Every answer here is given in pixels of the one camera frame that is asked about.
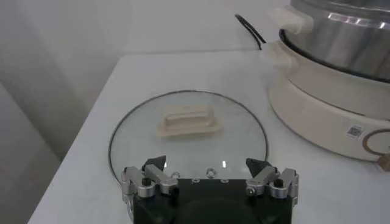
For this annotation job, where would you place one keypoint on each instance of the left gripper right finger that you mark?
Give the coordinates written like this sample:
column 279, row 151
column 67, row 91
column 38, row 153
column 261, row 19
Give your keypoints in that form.
column 265, row 179

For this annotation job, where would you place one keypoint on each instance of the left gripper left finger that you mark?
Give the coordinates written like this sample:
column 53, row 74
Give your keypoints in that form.
column 158, row 179

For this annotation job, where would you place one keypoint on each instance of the steel perforated steamer basket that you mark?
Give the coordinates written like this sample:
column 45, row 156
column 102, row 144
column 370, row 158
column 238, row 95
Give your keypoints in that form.
column 335, row 45

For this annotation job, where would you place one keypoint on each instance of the cream electric cooker base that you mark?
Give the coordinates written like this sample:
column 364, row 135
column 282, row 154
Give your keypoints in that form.
column 320, row 106

